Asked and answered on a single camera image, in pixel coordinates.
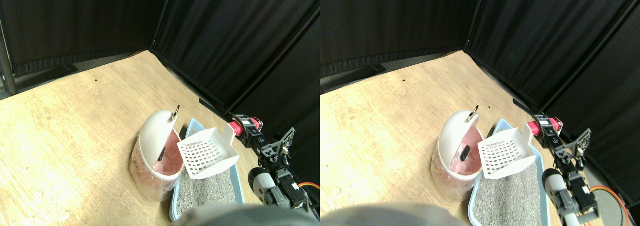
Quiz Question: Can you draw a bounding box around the white scoop with red handle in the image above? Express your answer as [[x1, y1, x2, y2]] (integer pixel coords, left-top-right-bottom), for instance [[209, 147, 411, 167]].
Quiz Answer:
[[477, 117, 563, 180], [176, 117, 263, 180]]

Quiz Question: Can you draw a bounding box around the black curtain stand foot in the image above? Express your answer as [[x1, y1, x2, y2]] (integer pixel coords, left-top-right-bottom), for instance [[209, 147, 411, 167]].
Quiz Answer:
[[512, 98, 543, 114], [199, 98, 228, 118]]

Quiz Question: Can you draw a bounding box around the blue litter tray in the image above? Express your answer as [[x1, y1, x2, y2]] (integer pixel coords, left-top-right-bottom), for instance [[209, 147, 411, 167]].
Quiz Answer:
[[169, 118, 246, 223], [467, 118, 551, 226]]

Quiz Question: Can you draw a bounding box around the white bin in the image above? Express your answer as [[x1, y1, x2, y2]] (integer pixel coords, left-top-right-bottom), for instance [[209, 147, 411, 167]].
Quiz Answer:
[[129, 105, 186, 203], [431, 105, 487, 202]]

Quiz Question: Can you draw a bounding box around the grey curtain stand pole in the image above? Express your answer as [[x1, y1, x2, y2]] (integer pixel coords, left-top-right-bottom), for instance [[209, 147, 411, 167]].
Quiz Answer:
[[0, 16, 18, 96]]

